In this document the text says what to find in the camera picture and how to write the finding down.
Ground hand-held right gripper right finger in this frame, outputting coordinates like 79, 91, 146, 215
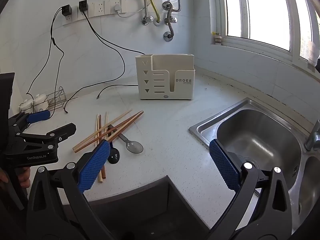
209, 139, 292, 233

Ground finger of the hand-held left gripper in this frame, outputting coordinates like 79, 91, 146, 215
18, 122, 77, 146
9, 109, 51, 133

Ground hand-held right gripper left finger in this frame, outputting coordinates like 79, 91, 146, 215
26, 139, 111, 233

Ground black spoon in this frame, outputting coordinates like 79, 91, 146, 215
106, 127, 121, 165

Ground grey translucent spoon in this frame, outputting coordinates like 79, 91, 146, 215
107, 124, 144, 154

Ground cream plastic utensil holder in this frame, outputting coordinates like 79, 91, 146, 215
135, 53, 196, 101

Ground person's left hand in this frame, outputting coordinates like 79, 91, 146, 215
0, 166, 32, 189

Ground small white bottle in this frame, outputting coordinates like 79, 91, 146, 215
19, 99, 34, 113
32, 94, 48, 112

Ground stainless steel sink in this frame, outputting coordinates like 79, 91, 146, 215
189, 97, 320, 233

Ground chrome faucet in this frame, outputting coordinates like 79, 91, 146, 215
304, 120, 320, 152

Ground white framed window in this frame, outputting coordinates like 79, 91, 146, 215
207, 0, 320, 80

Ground metal wire rack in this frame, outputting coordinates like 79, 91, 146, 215
46, 86, 67, 111

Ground white wall socket row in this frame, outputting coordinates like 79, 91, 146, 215
62, 0, 128, 26

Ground water heater hoses and valves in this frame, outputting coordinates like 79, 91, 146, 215
113, 0, 170, 18

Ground yellow gas hose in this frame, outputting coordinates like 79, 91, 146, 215
146, 0, 160, 22

